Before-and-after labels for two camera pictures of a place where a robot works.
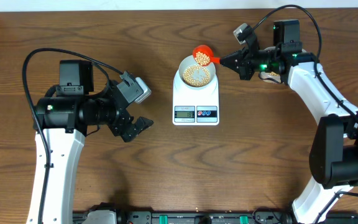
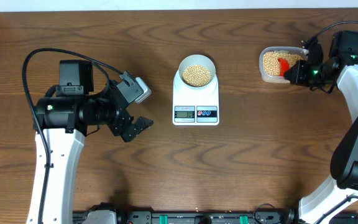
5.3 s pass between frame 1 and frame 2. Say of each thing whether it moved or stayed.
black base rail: stayed
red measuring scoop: moved
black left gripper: stayed
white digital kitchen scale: stayed
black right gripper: moved
